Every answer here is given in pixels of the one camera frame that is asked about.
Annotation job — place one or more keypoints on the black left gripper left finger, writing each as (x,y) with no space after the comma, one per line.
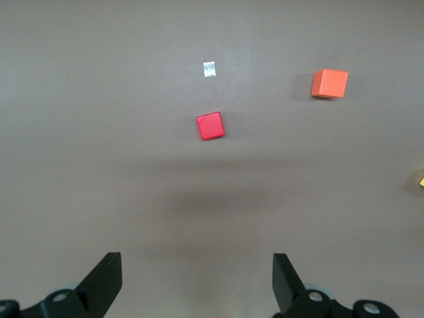
(99,288)

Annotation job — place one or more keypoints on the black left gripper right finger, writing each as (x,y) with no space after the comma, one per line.
(286,288)

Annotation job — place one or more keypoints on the red wooden block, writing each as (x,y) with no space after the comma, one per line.
(210,126)

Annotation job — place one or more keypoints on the yellow wooden block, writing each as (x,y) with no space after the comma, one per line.
(422,182)

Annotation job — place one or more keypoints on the orange wooden block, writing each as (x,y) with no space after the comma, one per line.
(329,84)

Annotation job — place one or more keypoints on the small tape patch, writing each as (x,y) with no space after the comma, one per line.
(209,69)

